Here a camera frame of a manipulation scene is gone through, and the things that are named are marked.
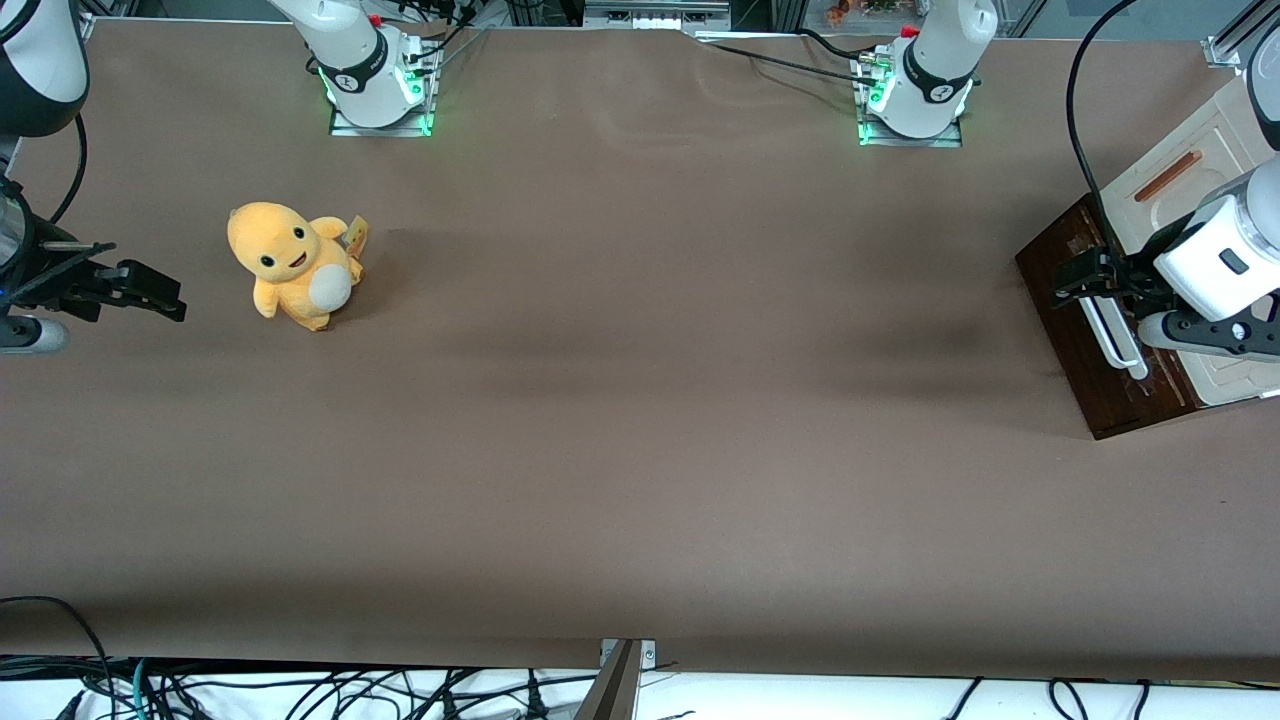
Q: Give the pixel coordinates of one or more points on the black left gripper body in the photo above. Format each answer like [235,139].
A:
[1127,277]

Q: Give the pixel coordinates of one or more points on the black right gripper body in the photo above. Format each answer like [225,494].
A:
[62,283]

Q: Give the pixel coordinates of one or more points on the dark wooden board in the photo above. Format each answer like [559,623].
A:
[1065,340]

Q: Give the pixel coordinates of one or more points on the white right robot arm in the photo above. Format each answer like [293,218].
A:
[350,60]

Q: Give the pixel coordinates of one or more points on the yellow plush toy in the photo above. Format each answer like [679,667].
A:
[285,260]

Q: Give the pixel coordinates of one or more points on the brown table cover sheet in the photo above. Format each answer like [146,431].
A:
[640,400]

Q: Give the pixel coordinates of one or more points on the white power strip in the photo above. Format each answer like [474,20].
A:
[655,12]

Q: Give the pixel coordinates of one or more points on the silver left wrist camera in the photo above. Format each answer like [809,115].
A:
[1165,330]

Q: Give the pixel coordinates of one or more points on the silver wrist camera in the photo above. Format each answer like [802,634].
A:
[30,335]
[1165,330]

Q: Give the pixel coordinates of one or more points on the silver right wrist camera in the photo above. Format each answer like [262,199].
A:
[30,335]

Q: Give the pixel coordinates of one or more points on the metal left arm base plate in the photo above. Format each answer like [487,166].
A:
[880,138]

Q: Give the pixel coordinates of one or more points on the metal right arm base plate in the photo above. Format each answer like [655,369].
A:
[345,127]

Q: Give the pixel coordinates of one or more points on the aluminium frame profile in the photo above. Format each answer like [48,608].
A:
[1235,40]

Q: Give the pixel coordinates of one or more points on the metal camera stand post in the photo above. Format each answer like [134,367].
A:
[615,690]

